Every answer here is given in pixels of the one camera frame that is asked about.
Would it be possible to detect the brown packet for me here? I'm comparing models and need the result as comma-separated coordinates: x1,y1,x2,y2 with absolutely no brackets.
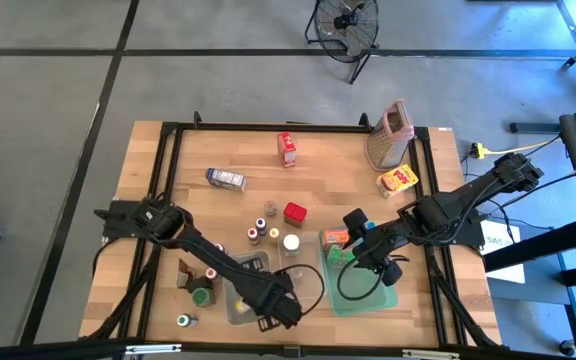
176,258,198,290

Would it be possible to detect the black floor fan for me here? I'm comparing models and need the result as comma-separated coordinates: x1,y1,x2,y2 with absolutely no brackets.
304,0,380,85

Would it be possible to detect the teal plastic bin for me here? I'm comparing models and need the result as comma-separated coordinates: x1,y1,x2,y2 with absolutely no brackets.
318,227,399,317

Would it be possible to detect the black camera rig beam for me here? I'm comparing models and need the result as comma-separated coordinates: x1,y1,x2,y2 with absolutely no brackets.
0,337,576,360

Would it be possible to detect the white-lidded glass spice jar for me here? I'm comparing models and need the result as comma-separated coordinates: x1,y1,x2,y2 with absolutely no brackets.
282,233,302,258

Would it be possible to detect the yellow Corn Pops cereal box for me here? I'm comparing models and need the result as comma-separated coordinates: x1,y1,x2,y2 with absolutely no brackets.
375,163,420,200

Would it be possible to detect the orange cereal box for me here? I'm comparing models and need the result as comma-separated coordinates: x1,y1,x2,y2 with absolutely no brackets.
321,228,352,250

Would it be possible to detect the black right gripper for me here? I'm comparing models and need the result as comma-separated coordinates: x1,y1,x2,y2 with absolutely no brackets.
343,208,404,288

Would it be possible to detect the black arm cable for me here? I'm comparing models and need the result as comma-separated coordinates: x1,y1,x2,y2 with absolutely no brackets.
272,263,327,317
336,249,400,302

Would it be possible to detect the black aluminium table frame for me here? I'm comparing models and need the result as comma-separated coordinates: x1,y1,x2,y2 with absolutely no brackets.
78,110,503,351

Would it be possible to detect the red-lidded spice tin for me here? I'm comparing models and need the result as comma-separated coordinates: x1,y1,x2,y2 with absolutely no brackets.
282,201,309,229

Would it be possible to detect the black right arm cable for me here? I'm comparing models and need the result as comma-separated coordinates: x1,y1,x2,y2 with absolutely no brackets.
336,249,400,302

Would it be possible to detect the metal box grater pink handle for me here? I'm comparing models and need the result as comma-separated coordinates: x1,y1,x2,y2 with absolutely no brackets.
364,98,416,172

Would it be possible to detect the green Kellogg's cereal box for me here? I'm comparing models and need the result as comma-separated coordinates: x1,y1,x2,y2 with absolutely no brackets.
325,245,357,271

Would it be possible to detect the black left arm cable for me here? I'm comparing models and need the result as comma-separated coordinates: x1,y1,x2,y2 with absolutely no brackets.
272,263,327,317

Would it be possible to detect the white printed paper sheet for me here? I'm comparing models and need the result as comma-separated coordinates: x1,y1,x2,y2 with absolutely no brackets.
481,223,526,285

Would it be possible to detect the green-lidded spice jar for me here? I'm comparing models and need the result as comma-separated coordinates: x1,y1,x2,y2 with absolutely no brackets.
187,275,217,309

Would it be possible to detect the grey desk foot bar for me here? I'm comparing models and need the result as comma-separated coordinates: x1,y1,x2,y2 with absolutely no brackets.
510,121,563,135

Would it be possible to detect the black power cable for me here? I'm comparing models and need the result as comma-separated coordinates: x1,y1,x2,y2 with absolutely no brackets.
511,164,576,202

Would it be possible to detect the yellow power cord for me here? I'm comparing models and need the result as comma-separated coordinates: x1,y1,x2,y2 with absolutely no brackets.
482,134,563,156

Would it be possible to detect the clear plastic bin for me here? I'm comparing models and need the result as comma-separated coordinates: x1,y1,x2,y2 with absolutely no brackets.
277,232,327,307

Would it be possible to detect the white plastic bin with handles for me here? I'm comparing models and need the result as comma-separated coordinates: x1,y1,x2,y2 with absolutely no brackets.
222,249,274,326

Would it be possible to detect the red Froot Loops cereal box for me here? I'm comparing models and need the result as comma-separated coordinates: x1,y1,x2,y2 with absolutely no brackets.
276,131,298,169

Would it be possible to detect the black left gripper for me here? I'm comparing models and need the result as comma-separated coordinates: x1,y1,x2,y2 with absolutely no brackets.
250,277,303,333

